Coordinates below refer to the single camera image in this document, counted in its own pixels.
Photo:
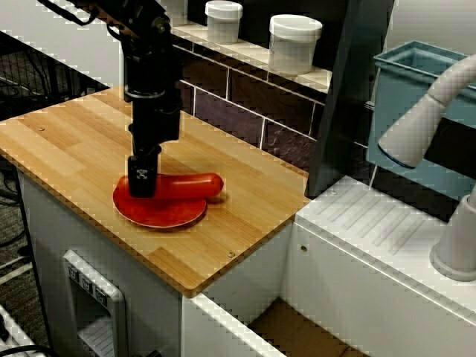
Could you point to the dark tiled backsplash panel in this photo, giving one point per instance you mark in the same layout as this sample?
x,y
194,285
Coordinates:
x,y
230,96

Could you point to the white lidded plastic jar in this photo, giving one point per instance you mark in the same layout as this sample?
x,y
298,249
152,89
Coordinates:
x,y
294,44
178,11
223,22

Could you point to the grey toy faucet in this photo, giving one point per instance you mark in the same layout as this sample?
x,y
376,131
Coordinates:
x,y
409,130

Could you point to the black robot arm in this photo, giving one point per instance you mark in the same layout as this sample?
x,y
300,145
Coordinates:
x,y
141,44

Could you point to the red toy sausage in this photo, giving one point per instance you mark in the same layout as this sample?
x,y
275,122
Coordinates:
x,y
186,186

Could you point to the black upright post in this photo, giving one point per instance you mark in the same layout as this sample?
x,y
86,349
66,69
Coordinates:
x,y
342,93

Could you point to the blue plastic bin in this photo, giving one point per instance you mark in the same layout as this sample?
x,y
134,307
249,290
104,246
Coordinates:
x,y
401,93

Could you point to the brown cardboard sheet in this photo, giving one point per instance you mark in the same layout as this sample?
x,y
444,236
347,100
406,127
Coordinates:
x,y
297,331

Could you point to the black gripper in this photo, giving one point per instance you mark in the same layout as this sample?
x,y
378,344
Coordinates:
x,y
156,122

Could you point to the grey dispenser panel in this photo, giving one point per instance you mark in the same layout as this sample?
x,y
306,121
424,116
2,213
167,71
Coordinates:
x,y
93,305

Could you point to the red round plate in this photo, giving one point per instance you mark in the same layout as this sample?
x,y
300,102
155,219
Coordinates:
x,y
160,213

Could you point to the white toy kitchen cabinet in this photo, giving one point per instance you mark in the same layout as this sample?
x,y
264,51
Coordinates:
x,y
353,267

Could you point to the cream wall shelf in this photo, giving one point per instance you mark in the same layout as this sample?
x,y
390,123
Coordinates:
x,y
253,52

